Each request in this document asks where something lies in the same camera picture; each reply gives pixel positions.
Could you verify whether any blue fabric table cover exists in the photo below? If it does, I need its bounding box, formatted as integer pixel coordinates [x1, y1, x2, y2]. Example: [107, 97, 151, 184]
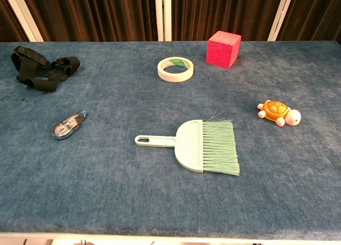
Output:
[0, 40, 341, 241]

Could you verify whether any pink foam cube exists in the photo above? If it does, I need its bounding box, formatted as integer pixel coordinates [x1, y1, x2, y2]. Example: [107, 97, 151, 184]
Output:
[206, 30, 242, 70]

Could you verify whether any white frame post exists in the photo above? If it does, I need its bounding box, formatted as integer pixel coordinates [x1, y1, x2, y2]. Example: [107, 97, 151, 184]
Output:
[2, 0, 44, 43]
[155, 0, 173, 42]
[267, 0, 296, 42]

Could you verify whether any dark brown pleated curtain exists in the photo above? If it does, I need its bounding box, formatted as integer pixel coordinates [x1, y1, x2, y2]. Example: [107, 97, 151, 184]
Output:
[0, 0, 341, 43]

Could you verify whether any white masking tape roll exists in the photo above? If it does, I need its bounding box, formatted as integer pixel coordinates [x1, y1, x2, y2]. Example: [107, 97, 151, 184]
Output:
[157, 56, 195, 83]

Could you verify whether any orange and pink turtle toy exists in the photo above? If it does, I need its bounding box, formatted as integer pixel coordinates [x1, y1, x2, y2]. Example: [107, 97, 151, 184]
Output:
[257, 100, 302, 128]

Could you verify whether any blue correction tape dispenser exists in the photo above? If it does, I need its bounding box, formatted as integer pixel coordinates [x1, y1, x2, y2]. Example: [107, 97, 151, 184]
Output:
[51, 110, 90, 141]

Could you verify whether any black strap bundle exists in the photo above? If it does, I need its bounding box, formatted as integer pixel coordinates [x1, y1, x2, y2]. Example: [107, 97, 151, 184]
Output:
[11, 45, 80, 93]

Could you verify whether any mint green hand brush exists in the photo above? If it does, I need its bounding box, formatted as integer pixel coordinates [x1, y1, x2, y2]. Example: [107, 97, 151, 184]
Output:
[134, 108, 241, 176]

